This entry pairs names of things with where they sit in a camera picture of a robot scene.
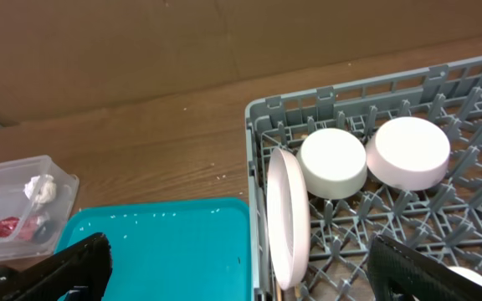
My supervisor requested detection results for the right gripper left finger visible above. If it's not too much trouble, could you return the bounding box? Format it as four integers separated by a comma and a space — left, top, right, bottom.
0, 232, 112, 301

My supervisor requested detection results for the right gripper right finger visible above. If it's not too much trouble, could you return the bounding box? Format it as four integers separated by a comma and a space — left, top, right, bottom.
367, 234, 482, 301

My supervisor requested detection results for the red snack wrapper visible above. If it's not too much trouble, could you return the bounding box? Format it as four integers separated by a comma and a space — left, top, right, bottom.
0, 216, 44, 241

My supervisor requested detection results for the white tissue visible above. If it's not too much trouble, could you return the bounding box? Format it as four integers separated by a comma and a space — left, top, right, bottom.
23, 175, 57, 205

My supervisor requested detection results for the white plate with food scraps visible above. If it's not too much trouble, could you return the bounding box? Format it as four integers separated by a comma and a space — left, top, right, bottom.
266, 148, 310, 290

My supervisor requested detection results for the white bowl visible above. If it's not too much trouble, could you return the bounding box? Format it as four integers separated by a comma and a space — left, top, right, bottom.
296, 128, 367, 200

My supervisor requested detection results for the grey dishwasher rack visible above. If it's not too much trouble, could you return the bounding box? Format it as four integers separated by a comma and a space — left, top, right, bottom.
244, 56, 482, 300

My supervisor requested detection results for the small white cup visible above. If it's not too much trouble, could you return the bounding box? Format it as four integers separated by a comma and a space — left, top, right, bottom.
449, 266, 482, 287

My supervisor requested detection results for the clear plastic storage bin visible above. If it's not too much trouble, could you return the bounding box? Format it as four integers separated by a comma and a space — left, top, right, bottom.
0, 156, 79, 261

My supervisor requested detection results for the teal serving tray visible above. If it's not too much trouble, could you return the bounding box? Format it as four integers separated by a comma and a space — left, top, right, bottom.
56, 197, 253, 301

